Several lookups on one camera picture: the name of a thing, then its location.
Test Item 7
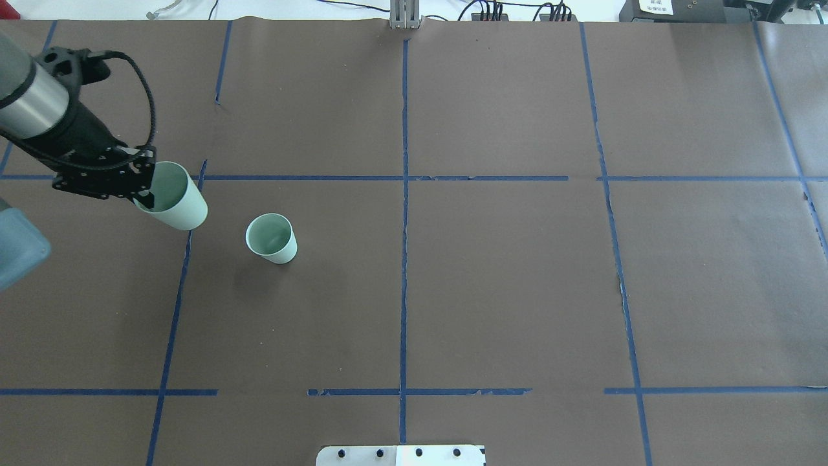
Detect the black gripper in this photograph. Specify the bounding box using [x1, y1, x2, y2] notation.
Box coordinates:
[32, 104, 157, 210]

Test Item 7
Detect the mint green cup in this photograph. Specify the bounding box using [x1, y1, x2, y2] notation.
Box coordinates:
[133, 161, 209, 231]
[245, 213, 298, 265]

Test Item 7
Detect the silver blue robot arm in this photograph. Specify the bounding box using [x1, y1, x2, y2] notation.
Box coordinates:
[1, 34, 157, 208]

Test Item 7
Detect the far orange black power strip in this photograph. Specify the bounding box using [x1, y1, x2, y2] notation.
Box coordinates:
[465, 2, 509, 23]

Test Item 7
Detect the orange black power strip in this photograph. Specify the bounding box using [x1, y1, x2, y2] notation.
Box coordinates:
[465, 2, 509, 23]
[532, 1, 577, 23]

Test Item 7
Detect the brown paper table cover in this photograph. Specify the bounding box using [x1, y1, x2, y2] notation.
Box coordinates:
[2, 18, 826, 465]

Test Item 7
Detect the near orange black power strip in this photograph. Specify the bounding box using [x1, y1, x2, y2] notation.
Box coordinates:
[532, 1, 577, 23]

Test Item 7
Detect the black computer box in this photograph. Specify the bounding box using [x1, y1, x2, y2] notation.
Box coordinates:
[618, 1, 753, 24]

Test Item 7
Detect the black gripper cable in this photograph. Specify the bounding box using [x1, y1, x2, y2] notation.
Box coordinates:
[0, 50, 157, 170]

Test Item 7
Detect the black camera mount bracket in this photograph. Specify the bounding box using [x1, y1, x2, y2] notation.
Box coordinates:
[34, 47, 111, 89]

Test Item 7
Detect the aluminium frame post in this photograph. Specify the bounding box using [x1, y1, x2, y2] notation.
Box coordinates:
[389, 0, 422, 30]

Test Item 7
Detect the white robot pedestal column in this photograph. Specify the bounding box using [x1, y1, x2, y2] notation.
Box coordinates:
[314, 444, 487, 465]

